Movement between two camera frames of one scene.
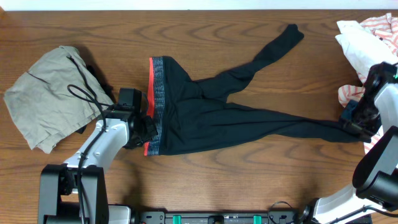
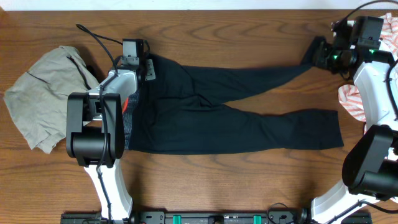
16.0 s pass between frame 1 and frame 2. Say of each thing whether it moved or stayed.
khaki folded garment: stayed
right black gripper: moved
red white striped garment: stayed
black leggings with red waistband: moved
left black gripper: moved
